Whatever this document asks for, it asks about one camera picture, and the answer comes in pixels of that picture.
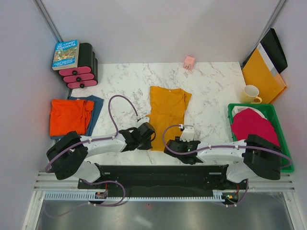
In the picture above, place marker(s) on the blue treehouse book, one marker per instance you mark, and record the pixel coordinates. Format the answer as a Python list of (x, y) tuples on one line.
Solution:
[(66, 55)]

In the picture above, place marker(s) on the black pink drawer organizer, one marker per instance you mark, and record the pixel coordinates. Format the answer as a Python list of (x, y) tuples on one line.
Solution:
[(86, 73)]

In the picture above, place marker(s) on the blue folded t shirt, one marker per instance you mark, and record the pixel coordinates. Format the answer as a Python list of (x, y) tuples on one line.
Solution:
[(98, 104)]

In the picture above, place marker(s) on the pink cube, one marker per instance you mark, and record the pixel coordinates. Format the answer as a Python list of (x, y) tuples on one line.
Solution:
[(189, 63)]

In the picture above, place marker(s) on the white slotted cable duct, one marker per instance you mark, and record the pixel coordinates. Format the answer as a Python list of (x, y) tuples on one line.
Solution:
[(100, 195)]

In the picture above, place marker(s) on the green plastic bin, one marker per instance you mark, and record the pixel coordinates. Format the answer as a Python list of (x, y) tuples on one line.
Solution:
[(271, 115)]

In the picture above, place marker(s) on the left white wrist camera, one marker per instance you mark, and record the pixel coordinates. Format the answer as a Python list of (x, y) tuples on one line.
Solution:
[(143, 119)]

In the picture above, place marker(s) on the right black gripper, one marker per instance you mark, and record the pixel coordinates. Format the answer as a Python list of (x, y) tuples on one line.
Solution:
[(177, 140)]

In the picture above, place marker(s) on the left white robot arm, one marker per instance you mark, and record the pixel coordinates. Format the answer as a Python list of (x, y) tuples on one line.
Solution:
[(67, 156)]

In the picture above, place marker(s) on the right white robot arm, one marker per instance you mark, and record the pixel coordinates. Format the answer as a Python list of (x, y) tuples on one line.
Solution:
[(240, 160)]

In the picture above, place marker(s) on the magenta t shirt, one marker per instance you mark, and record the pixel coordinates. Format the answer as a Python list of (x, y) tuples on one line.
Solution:
[(249, 122)]

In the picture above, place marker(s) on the orange envelope folder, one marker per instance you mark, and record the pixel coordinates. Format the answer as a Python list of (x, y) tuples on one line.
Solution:
[(260, 72)]

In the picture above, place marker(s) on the pale yellow mug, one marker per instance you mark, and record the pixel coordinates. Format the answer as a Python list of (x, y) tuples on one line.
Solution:
[(250, 95)]

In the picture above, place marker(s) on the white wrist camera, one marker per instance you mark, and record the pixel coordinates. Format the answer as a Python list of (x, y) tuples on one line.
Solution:
[(143, 119), (188, 133)]

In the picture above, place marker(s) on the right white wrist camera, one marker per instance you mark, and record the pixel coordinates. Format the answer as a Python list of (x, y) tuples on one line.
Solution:
[(188, 133)]

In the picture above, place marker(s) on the mustard yellow t shirt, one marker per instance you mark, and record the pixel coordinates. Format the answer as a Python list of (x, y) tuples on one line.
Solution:
[(168, 108)]

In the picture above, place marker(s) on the black white folder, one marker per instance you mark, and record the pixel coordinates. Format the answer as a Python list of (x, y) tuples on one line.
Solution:
[(271, 44)]

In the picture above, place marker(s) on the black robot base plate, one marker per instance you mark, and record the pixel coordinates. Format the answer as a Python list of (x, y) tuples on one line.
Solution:
[(163, 181)]

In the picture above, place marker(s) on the orange folded t shirt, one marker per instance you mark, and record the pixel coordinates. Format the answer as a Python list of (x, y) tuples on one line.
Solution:
[(70, 115)]

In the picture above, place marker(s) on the white cloth in bin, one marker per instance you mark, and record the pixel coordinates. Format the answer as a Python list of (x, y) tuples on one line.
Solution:
[(238, 109)]

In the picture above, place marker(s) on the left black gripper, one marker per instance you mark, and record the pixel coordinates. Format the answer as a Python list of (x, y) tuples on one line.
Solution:
[(147, 146)]

